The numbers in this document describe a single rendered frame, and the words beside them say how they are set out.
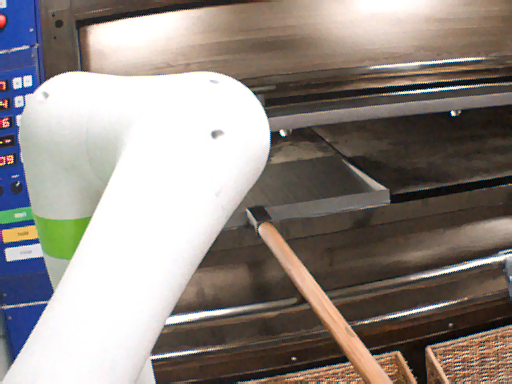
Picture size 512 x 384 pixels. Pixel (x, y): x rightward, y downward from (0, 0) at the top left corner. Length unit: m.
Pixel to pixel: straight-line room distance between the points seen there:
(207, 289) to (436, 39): 0.68
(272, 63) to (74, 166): 1.03
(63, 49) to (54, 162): 0.93
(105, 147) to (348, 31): 1.13
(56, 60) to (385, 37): 0.64
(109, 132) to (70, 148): 0.05
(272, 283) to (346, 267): 0.15
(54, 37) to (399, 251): 0.85
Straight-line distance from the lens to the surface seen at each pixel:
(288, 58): 2.02
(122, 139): 0.97
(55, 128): 1.03
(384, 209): 2.16
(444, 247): 2.26
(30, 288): 2.05
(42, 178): 1.06
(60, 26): 1.96
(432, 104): 1.98
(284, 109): 1.90
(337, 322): 1.58
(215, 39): 2.00
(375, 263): 2.21
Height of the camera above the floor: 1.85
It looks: 17 degrees down
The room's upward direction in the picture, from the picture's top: 5 degrees counter-clockwise
